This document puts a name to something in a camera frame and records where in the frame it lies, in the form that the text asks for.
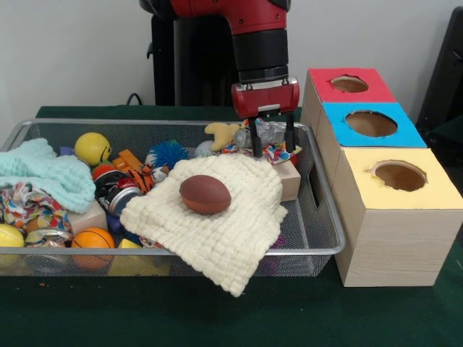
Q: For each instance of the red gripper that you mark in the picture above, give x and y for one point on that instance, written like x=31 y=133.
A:
x=266 y=99

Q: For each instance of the cream knitted cloth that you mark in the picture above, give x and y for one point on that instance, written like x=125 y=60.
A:
x=217 y=238

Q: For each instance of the wooden box with three holes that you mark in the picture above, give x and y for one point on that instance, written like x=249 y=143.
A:
x=398 y=246

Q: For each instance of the colourful dotted cloth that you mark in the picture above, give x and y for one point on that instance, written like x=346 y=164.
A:
x=275 y=155

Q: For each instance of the yellow plush toy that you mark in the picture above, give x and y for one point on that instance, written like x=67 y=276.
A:
x=220 y=133

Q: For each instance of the brown toy football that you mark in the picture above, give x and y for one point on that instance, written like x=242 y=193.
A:
x=205 y=195

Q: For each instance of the blue spiky ball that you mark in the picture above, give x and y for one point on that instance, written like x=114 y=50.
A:
x=170 y=152

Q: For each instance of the crushed black drink can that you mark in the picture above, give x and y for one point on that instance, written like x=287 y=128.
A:
x=117 y=195

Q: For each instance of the dark green table cloth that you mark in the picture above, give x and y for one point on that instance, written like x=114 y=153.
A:
x=217 y=318
x=450 y=133

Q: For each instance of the yellow foam ball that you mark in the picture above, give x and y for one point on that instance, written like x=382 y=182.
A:
x=93 y=148
x=11 y=236

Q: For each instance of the black chair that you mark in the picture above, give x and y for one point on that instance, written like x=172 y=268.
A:
x=448 y=72

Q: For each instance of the orange toy basketball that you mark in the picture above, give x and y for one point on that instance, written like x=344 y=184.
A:
x=92 y=238

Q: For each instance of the light blue knitted cloth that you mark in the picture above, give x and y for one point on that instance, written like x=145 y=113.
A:
x=47 y=170

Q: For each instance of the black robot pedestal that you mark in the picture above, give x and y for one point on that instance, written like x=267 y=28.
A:
x=195 y=61

